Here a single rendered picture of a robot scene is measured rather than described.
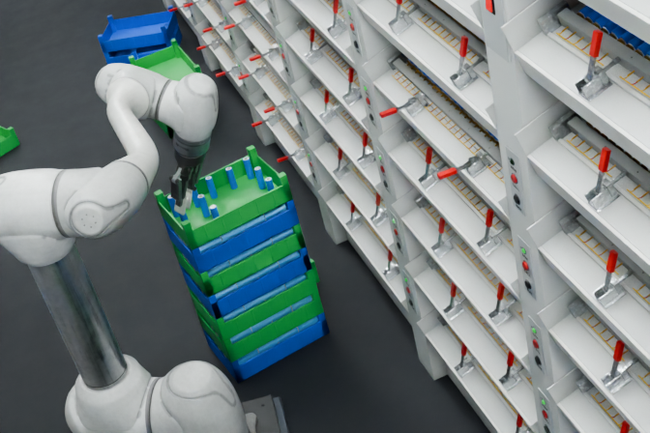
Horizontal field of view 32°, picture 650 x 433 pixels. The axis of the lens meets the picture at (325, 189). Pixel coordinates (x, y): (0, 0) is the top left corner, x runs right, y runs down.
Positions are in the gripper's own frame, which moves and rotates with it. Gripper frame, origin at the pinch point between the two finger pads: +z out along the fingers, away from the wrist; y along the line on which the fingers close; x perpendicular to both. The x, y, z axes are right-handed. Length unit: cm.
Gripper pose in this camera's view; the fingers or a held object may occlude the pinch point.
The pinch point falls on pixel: (183, 200)
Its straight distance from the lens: 288.8
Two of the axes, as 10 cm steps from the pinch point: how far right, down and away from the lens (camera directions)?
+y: -4.9, 5.8, -6.5
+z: -1.8, 6.6, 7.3
